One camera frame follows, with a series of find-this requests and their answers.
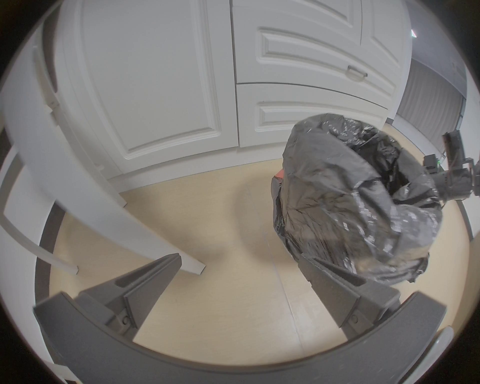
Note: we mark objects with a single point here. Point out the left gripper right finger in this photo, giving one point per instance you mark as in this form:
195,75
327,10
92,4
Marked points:
348,303

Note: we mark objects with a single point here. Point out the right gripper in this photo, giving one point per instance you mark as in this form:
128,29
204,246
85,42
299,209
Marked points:
450,185

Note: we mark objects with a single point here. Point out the white wardrobe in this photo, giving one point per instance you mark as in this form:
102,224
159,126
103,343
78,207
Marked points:
150,82

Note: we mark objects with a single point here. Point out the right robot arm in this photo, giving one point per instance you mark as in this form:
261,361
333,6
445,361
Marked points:
454,148

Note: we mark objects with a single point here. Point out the black plastic bag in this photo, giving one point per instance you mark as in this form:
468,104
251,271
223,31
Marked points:
337,195

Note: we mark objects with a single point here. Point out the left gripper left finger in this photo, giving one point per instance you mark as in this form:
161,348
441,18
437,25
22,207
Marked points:
142,296

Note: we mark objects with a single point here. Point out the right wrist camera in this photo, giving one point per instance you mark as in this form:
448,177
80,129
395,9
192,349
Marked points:
431,165

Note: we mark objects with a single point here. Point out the white chair grey cushions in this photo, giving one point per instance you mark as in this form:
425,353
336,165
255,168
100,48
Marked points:
75,180

